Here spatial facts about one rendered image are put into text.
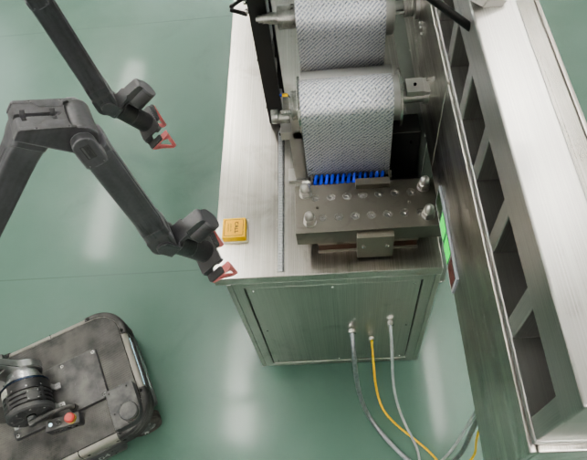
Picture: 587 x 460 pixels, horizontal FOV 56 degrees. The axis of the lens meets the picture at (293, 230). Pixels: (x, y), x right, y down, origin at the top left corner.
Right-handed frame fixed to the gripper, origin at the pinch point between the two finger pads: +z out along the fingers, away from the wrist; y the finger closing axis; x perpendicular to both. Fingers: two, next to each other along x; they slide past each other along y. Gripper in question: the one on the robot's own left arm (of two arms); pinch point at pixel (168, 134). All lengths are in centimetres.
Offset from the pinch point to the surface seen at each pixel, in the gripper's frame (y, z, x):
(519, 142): -90, -31, -68
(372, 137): -42, 12, -48
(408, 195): -55, 27, -45
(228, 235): -35.4, 12.5, 2.9
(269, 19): -4.3, -7.2, -47.0
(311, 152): -35.3, 9.2, -32.8
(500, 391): -114, -12, -42
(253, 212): -29.6, 19.6, -4.8
